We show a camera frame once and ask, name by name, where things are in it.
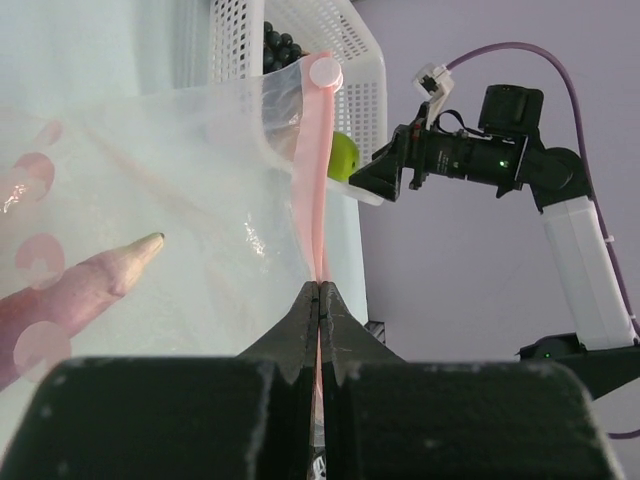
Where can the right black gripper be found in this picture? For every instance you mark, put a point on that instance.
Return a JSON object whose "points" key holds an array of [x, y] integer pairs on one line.
{"points": [[411, 146]]}

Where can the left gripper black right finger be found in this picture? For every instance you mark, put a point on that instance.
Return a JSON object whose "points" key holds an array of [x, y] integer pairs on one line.
{"points": [[387, 418]]}

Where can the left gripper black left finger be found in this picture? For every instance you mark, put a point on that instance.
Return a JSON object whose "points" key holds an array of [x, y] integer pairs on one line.
{"points": [[197, 417]]}

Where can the green toy apple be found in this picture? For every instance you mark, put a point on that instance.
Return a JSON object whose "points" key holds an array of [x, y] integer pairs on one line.
{"points": [[344, 157]]}

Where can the clear zip top bag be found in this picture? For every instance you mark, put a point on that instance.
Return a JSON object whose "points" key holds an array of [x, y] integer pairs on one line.
{"points": [[233, 174]]}

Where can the purple toy eggplant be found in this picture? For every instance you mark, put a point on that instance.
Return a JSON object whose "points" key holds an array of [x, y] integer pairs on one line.
{"points": [[82, 294]]}

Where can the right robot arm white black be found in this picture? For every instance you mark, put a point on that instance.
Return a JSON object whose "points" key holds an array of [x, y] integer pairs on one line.
{"points": [[505, 151]]}

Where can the dark toy grape bunch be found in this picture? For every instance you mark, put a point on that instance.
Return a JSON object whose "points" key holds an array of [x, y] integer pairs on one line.
{"points": [[279, 49]]}

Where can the white plastic basket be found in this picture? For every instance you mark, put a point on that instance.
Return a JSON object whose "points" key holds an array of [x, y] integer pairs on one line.
{"points": [[355, 68]]}

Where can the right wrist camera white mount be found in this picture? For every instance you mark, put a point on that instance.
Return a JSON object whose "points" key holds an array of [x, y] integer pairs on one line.
{"points": [[435, 84]]}

